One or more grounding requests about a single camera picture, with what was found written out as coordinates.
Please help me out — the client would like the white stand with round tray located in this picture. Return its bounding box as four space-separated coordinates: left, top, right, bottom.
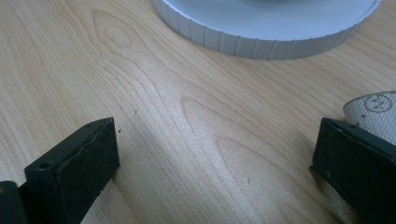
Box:
151 0 382 61

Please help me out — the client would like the white textured fabric pouch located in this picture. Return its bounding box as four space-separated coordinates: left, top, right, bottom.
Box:
342 90 396 147

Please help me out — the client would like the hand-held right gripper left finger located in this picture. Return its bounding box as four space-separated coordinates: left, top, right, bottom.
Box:
23 117 121 224

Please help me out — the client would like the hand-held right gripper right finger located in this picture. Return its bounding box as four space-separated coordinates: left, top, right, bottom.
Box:
309 117 396 224

